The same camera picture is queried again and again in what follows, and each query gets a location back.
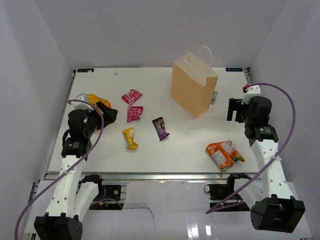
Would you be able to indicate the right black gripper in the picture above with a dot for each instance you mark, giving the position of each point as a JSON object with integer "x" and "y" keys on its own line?
{"x": 236, "y": 105}

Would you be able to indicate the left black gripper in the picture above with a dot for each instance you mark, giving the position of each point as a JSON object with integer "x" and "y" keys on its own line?
{"x": 109, "y": 114}

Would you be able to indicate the orange yellow chips bag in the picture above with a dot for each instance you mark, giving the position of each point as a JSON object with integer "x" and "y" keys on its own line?
{"x": 93, "y": 99}

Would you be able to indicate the pink candy packet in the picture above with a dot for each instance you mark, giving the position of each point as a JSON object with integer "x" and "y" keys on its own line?
{"x": 134, "y": 113}
{"x": 131, "y": 97}

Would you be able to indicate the yellow m&m's packet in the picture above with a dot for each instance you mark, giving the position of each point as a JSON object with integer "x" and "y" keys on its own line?
{"x": 129, "y": 136}

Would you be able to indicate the orange snack bag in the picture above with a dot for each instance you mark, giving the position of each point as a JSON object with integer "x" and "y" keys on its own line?
{"x": 224, "y": 154}

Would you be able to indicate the brown m&m's packet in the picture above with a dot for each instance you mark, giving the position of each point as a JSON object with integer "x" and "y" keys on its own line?
{"x": 159, "y": 125}

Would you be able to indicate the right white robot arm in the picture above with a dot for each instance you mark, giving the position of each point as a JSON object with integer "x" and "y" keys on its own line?
{"x": 273, "y": 207}

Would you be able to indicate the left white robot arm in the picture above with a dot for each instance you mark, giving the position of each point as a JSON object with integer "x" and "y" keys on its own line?
{"x": 73, "y": 195}

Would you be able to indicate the brown paper bag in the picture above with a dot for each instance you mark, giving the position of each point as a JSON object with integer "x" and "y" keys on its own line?
{"x": 193, "y": 83}

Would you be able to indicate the left blue table label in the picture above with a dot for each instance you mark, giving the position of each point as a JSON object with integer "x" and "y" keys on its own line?
{"x": 85, "y": 70}

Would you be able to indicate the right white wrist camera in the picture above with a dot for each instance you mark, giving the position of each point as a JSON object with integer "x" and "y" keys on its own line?
{"x": 250, "y": 92}

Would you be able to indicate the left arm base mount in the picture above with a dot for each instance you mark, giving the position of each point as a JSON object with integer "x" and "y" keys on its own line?
{"x": 110, "y": 193}

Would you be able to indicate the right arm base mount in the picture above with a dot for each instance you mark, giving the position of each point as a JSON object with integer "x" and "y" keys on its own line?
{"x": 217, "y": 192}

